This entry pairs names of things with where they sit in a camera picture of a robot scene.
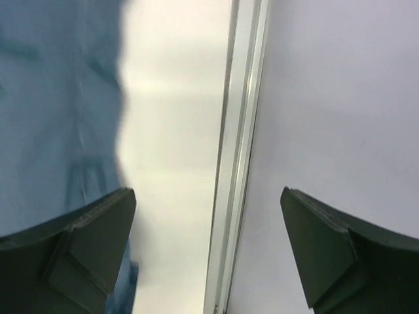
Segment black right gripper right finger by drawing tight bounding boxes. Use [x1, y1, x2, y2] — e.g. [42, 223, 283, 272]
[280, 188, 418, 314]

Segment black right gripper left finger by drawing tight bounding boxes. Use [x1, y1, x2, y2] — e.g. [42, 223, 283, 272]
[1, 188, 136, 313]

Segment blue cartoon print pillowcase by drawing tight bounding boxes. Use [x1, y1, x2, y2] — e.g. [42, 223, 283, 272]
[1, 1, 138, 313]

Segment aluminium table frame rail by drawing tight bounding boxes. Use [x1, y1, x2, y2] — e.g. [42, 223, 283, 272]
[203, 1, 270, 313]

